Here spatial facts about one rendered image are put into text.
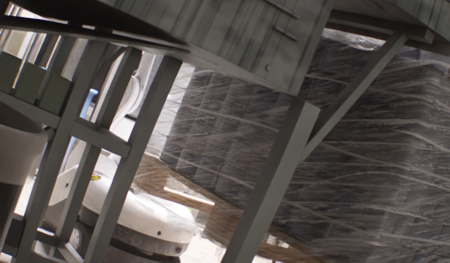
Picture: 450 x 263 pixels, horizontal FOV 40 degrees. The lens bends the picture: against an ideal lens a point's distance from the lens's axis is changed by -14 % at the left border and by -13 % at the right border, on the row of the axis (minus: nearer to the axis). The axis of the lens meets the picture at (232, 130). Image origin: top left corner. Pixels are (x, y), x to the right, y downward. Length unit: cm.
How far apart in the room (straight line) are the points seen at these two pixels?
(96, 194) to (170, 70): 103
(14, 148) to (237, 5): 46
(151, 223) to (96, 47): 118
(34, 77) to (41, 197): 28
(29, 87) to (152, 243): 126
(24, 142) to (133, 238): 166
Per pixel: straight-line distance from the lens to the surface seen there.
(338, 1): 152
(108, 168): 297
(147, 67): 285
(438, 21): 139
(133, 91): 279
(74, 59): 387
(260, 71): 118
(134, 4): 105
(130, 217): 252
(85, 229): 256
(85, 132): 152
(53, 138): 149
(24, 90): 145
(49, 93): 147
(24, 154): 93
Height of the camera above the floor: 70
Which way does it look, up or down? level
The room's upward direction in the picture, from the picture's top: 23 degrees clockwise
